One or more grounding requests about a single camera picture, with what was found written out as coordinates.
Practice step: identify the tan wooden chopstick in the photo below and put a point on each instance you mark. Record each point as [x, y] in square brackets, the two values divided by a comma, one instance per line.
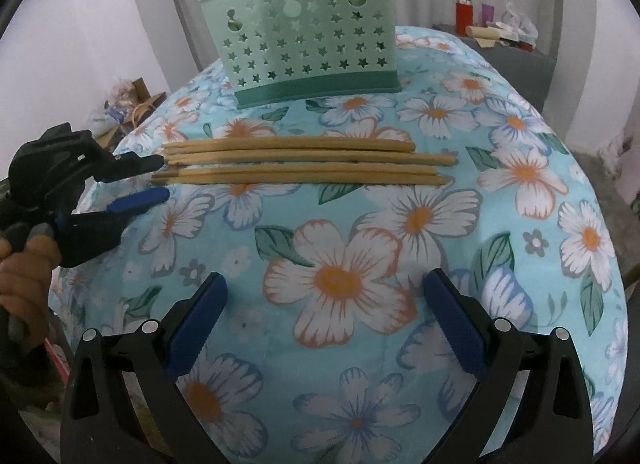
[310, 179]
[310, 171]
[290, 145]
[310, 158]

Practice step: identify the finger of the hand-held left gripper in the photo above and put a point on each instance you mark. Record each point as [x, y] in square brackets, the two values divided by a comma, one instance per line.
[140, 199]
[130, 164]

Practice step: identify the beige paper roll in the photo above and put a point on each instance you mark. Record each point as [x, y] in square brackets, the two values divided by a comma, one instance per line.
[482, 34]

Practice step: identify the person's left hand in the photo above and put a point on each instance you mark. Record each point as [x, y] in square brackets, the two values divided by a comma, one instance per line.
[25, 279]

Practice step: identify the open cardboard box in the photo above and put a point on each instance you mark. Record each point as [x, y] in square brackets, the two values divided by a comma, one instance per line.
[150, 92]

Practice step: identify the purple cup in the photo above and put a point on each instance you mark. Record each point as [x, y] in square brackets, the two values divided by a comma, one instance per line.
[488, 15]

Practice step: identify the crumpled clear plastic bag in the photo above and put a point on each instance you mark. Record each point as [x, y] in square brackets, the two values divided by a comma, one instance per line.
[517, 22]

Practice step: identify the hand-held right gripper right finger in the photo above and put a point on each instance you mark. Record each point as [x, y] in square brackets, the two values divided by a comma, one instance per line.
[452, 324]

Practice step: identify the plastic bags with packets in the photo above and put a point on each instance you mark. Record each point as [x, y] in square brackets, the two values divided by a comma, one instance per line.
[120, 94]

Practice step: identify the red bottle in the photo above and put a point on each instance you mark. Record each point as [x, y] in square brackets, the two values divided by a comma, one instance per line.
[463, 12]

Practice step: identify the grey cabinet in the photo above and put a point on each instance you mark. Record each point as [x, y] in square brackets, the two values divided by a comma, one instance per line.
[510, 69]

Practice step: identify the green plastic utensil holder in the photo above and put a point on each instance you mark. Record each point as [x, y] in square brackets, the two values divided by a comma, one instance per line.
[310, 54]

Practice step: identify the blue floral blanket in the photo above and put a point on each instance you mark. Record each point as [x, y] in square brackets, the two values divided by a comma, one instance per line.
[350, 254]

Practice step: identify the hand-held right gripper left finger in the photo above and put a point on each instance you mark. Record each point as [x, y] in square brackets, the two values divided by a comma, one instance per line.
[197, 324]

